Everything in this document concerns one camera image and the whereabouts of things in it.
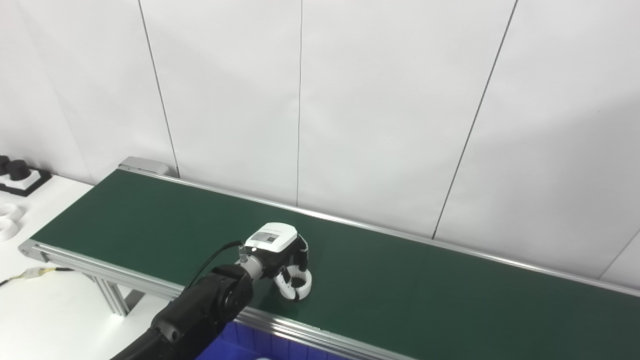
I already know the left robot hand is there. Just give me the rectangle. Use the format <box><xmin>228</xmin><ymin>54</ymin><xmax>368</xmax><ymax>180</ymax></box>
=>
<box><xmin>244</xmin><ymin>222</ymin><xmax>311</xmax><ymax>279</ymax></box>

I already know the white toothed ring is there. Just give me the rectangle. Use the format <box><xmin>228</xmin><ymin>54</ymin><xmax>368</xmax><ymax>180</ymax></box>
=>
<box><xmin>274</xmin><ymin>267</ymin><xmax>313</xmax><ymax>302</ymax></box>
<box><xmin>0</xmin><ymin>202</ymin><xmax>24</xmax><ymax>223</ymax></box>

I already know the blue bin with white rings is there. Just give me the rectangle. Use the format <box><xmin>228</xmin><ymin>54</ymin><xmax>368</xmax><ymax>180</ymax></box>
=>
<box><xmin>195</xmin><ymin>320</ymin><xmax>351</xmax><ymax>360</ymax></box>

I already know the green conveyor belt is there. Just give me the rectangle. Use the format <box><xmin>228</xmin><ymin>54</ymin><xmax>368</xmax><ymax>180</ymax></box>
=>
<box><xmin>31</xmin><ymin>169</ymin><xmax>640</xmax><ymax>360</ymax></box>
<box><xmin>19</xmin><ymin>156</ymin><xmax>640</xmax><ymax>360</ymax></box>

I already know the white block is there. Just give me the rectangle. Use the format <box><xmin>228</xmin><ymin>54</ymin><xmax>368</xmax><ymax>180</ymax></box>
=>
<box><xmin>0</xmin><ymin>170</ymin><xmax>41</xmax><ymax>190</ymax></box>

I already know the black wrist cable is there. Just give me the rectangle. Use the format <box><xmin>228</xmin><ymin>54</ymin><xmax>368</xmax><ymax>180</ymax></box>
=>
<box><xmin>185</xmin><ymin>240</ymin><xmax>249</xmax><ymax>291</ymax></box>

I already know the white yellow cable connector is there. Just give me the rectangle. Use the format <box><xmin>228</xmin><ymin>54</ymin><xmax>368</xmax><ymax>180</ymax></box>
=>
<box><xmin>0</xmin><ymin>266</ymin><xmax>76</xmax><ymax>287</ymax></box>

